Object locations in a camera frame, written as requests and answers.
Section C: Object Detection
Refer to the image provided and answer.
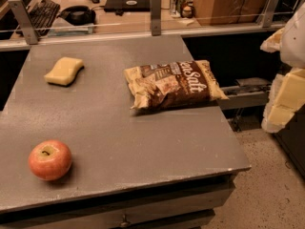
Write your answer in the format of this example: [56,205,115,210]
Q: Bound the cardboard box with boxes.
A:
[193,0,267,26]

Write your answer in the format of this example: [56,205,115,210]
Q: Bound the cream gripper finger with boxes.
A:
[261,68,305,133]
[260,28,284,52]

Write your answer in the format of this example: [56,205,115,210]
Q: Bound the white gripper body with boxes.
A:
[280,3,305,69]

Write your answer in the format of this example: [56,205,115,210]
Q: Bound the red apple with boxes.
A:
[28,140,71,181]

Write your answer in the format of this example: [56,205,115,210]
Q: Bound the black laptop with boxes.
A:
[104,0,150,12]

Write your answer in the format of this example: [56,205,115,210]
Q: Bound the grey metal bracket left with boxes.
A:
[9,0,39,45]

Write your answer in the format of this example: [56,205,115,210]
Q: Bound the black keyboard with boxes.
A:
[27,0,60,36]

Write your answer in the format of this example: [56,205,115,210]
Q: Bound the black headphones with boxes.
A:
[59,6,96,26]

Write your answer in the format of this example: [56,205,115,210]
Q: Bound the small round jar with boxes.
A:
[182,6,193,18]

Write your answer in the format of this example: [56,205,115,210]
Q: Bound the grey metal bracket right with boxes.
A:
[259,0,279,28]

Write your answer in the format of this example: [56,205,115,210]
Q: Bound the grey drawer unit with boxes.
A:
[0,172,237,229]

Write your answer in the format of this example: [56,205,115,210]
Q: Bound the grey metal bracket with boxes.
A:
[150,0,161,36]
[259,0,279,28]
[9,0,39,45]

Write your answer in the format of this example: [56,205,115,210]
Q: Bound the brown sea salt chip bag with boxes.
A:
[124,60,228,110]

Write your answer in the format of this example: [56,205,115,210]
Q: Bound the yellow sponge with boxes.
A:
[44,57,84,86]

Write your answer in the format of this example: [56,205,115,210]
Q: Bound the grey metal bracket middle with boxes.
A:
[150,0,161,36]

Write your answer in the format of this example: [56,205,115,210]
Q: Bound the grey metal shelf rail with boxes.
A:
[217,77,272,110]

